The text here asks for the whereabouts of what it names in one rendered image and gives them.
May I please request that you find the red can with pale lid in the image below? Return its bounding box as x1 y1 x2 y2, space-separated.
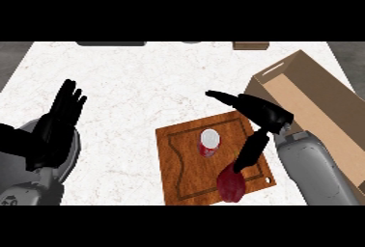
196 128 223 158

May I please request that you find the brown wooden cutting board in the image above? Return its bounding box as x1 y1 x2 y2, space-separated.
155 110 278 206

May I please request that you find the dark grey flat object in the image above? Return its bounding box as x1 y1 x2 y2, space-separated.
77 41 146 47

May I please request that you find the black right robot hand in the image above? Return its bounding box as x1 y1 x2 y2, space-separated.
204 90 295 174

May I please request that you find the brown cardboard box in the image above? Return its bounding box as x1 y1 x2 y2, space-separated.
242 48 365 196

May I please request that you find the small brown wooden block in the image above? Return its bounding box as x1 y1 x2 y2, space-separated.
230 41 270 51

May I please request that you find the dark red vegetable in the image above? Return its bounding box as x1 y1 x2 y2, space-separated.
215 159 248 204

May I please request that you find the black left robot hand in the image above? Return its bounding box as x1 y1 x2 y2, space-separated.
23 78 88 173

